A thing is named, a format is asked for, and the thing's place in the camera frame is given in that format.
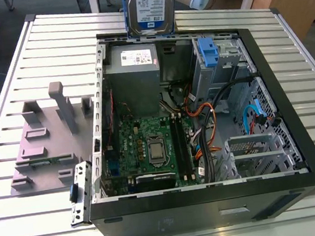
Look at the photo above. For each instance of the hard disk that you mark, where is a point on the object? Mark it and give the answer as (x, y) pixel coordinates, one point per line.
(150, 5)

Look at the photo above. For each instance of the metal disk bay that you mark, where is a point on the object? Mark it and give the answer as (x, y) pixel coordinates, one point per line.
(248, 140)

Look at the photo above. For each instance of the CPU socket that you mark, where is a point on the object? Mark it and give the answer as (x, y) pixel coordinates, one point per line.
(155, 138)

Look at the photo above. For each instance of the green motherboard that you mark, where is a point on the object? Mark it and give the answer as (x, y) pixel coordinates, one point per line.
(130, 132)

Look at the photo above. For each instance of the silver CPU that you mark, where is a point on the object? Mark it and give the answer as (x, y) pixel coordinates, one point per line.
(157, 150)

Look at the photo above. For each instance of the grey power supply unit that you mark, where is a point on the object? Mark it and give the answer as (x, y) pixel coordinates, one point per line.
(134, 92)

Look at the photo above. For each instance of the black RAM slot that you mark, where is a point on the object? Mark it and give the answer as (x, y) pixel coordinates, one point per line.
(178, 147)
(185, 146)

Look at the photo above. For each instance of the black case fan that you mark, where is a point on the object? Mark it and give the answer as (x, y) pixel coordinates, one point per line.
(109, 129)

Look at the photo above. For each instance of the grey metal drive cage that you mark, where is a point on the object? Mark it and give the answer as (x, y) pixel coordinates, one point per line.
(207, 81)

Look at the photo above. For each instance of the black graphics card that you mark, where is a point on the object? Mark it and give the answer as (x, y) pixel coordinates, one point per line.
(153, 181)

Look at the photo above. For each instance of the blue expansion slot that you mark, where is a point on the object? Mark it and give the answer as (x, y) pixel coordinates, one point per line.
(114, 168)

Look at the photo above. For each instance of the black open PC case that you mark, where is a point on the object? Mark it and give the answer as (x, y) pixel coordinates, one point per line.
(185, 214)

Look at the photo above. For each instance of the grey parts rack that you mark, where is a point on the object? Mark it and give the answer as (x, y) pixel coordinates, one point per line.
(58, 143)

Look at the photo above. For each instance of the green RAM stick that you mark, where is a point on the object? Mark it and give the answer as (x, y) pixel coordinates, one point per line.
(44, 162)

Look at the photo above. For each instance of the metal card retainer bracket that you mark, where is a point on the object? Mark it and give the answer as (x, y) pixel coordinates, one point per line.
(80, 175)

